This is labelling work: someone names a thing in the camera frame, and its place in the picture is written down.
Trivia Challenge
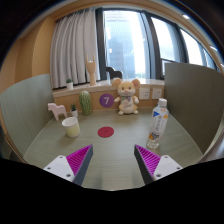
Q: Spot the white wall socket left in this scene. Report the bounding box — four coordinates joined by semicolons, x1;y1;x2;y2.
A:
139;88;150;100

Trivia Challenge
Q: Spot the wooden hand model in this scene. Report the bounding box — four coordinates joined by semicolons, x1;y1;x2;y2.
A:
86;59;96;86

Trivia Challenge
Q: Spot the grey right partition panel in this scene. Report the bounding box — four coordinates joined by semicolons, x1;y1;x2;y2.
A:
164;63;224;153

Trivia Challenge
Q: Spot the white wall socket right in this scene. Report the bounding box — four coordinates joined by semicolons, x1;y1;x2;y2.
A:
152;89;162;99

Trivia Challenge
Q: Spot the pink toy horse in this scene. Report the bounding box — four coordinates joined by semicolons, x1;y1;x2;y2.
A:
48;103;67;120

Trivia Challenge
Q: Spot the dark chair back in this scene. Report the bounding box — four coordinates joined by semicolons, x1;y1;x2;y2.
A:
106;67;122;79

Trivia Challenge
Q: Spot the clear plastic water bottle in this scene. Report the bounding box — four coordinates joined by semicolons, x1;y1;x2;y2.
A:
146;98;169;149

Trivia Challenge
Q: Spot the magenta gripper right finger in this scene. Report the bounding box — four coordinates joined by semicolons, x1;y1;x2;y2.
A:
134;145;182;184

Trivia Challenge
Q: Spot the white wall socket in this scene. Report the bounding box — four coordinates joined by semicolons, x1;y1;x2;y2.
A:
152;89;162;99
139;88;150;100

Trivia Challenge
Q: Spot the potted plant on sill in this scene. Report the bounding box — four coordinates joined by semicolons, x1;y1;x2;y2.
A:
66;78;73;90

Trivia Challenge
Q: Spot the small potted plant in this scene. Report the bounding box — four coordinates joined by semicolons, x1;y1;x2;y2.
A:
70;104;78;118

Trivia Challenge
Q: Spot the grey curtain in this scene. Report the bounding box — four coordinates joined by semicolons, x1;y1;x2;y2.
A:
50;8;100;88

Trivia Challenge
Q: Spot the grey partition panel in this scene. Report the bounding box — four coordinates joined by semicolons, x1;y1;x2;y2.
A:
0;74;54;156
164;63;224;153

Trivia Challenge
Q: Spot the green cactus figure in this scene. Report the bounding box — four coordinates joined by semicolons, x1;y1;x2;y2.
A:
79;91;92;116

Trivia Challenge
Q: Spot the plush mouse toy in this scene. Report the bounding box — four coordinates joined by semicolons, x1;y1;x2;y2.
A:
112;78;140;115

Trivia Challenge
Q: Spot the pale yellow paper cup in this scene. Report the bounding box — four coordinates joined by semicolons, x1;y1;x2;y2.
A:
62;117;80;138

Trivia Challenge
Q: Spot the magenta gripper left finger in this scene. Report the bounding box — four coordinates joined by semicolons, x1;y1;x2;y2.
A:
44;144;93;186

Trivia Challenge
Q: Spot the purple number seven sticker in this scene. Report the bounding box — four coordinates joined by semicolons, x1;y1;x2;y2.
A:
99;93;114;108

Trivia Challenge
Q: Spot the red round sticker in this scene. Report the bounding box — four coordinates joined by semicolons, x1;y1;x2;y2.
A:
98;126;114;138

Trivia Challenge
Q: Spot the grey left partition panel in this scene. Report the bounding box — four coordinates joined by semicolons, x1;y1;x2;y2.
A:
0;74;54;156

